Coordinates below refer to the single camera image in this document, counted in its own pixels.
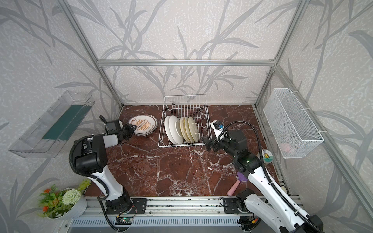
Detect potted artificial flowers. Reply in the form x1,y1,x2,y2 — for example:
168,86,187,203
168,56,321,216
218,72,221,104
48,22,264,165
38,179,91,220

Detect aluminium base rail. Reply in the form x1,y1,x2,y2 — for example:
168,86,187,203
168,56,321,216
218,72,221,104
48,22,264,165
53,196,257,233

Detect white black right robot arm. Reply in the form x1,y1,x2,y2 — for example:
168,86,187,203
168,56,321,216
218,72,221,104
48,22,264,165
203,120,323,233

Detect white plate with red characters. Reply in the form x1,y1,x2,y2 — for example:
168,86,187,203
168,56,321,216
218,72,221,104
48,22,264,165
136,115,159,137

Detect green lit circuit board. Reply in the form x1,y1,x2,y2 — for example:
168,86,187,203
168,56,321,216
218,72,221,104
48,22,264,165
115,216,135,225

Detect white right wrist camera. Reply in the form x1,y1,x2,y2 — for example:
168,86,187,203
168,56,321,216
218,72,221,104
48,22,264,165
210,120,227,142

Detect purple pink spatula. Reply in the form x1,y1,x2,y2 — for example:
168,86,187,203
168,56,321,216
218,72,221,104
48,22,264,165
227,172,248,197

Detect clear plastic wall shelf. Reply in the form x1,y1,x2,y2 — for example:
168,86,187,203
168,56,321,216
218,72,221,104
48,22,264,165
9,91,95,158

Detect white plate with orange sunburst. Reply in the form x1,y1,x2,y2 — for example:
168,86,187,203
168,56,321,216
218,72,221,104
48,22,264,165
127,114,157,136

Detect white wire dish rack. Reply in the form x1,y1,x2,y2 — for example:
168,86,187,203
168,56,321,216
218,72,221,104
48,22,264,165
158,94,212,147

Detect small round patterned dish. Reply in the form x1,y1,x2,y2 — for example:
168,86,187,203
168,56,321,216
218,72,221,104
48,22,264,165
262,149,274,164

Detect green mat in shelf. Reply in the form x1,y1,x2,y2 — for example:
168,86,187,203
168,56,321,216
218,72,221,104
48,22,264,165
42,105,91,141

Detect pink object in basket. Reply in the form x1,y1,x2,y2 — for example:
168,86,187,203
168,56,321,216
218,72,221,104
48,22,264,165
280,143,294,154

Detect aluminium frame crossbar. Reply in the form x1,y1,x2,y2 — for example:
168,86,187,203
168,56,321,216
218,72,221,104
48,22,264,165
97,59,275,67

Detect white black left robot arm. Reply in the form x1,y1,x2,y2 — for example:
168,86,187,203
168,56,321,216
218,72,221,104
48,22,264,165
69,115,137,213

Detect white mesh wall basket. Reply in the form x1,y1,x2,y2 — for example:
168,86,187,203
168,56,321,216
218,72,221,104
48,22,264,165
264,88,324,159

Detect beige patterned plate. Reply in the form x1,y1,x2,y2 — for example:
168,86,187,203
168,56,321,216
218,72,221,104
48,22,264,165
180,117,190,143
188,116,200,143
184,117,194,143

